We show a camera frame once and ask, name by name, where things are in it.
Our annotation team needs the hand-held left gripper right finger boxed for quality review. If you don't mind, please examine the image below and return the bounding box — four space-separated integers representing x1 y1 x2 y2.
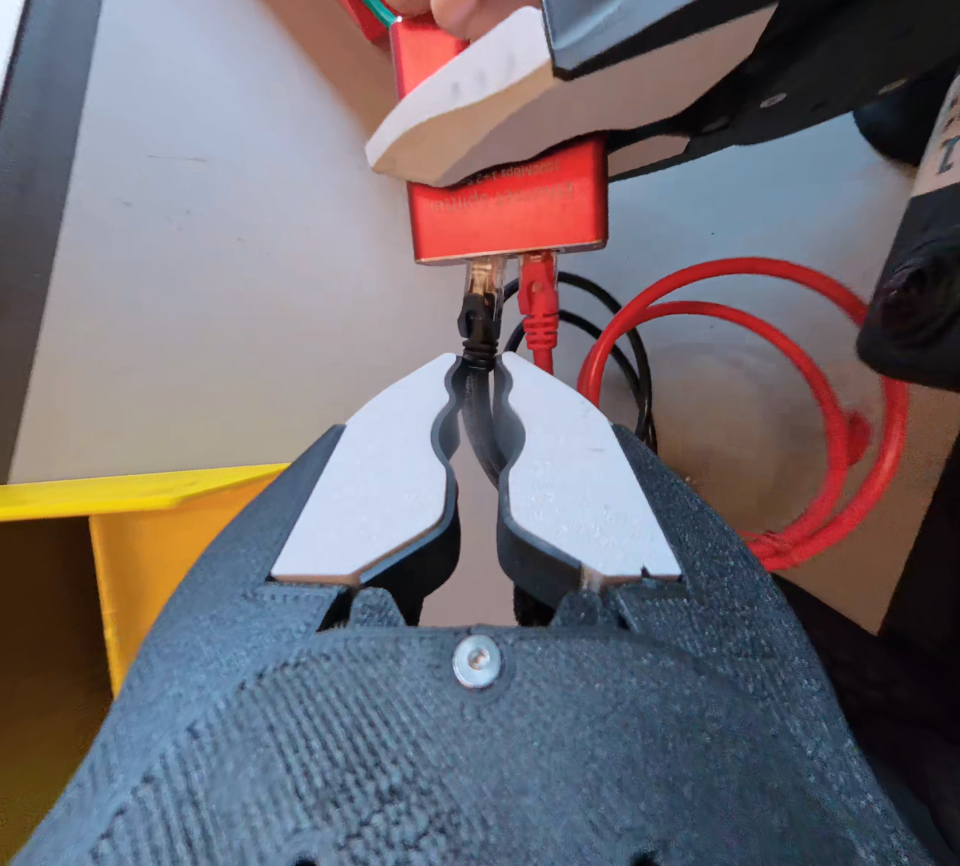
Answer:
495 350 684 616

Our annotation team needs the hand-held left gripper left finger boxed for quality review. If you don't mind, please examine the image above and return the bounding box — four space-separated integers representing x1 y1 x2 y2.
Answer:
268 353 460 620

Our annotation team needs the yellow plastic bin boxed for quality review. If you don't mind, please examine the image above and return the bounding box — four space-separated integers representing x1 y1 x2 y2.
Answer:
0 462 294 866

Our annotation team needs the red ethernet cable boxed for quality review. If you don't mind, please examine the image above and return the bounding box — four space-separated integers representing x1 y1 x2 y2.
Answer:
517 249 910 573

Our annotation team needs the black ethernet cable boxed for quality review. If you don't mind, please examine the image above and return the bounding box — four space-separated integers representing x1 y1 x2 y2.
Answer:
456 257 660 492

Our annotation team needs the red metal port box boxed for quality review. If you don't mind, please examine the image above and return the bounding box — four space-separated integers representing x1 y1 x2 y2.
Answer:
388 14 610 266

